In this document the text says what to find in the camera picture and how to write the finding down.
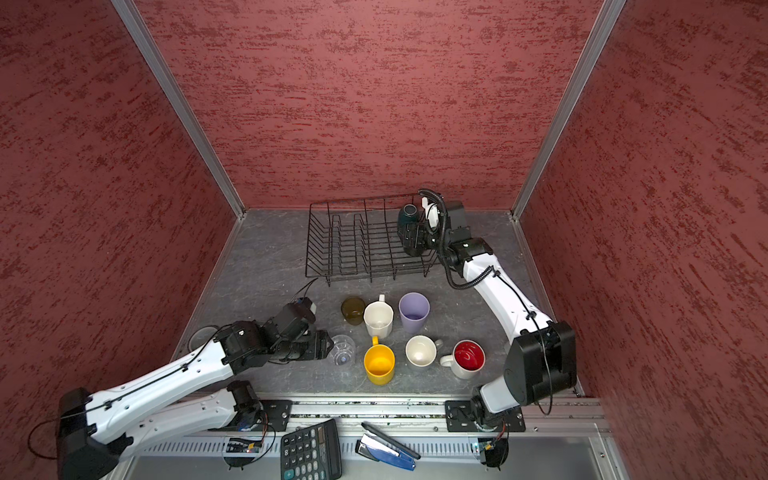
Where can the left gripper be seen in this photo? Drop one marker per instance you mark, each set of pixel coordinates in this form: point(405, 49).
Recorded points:
point(316, 348)

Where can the clear glass cup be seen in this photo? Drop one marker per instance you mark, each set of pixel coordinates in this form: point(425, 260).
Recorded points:
point(343, 352)

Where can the black mug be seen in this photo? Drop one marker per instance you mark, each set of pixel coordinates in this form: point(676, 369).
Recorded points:
point(415, 243)

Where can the dark green ceramic mug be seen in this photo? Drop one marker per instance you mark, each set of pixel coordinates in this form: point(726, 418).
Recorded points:
point(408, 218)

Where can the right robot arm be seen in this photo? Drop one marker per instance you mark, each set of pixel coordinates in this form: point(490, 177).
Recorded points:
point(541, 359)

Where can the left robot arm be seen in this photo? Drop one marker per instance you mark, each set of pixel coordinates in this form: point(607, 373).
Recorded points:
point(200, 391)

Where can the olive green glass cup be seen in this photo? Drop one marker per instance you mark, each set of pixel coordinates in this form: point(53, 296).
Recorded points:
point(352, 309)

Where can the yellow mug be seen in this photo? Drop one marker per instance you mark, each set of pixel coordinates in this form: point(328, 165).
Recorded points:
point(379, 363)

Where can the white ceramic mug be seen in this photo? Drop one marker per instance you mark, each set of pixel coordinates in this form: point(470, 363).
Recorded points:
point(378, 317)

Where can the lilac plastic cup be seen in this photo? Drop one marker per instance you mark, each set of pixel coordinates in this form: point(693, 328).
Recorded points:
point(413, 309)

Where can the cream white mug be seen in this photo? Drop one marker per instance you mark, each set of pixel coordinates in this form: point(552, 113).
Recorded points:
point(421, 351)

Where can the black calculator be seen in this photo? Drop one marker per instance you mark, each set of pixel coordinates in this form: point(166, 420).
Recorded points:
point(311, 453)

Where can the blue black stapler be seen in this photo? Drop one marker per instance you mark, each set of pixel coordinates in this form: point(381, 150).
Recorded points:
point(377, 446)

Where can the white mug red inside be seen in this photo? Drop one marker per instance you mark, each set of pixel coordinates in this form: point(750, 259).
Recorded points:
point(466, 360)

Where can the left circuit board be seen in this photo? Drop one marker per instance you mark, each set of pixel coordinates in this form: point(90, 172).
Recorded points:
point(243, 446)

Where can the circuit board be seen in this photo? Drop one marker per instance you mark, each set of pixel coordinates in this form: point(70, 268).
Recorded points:
point(494, 453)
point(243, 446)

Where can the right circuit board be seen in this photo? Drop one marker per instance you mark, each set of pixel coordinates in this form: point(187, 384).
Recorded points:
point(494, 453)

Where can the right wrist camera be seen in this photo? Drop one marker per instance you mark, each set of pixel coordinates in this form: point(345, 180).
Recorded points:
point(431, 214)

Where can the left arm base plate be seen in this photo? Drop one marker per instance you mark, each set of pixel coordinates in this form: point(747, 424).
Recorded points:
point(275, 413)

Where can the black wire dish rack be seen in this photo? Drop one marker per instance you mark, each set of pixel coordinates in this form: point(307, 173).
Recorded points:
point(357, 239)

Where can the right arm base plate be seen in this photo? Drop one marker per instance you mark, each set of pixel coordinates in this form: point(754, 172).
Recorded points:
point(471, 416)

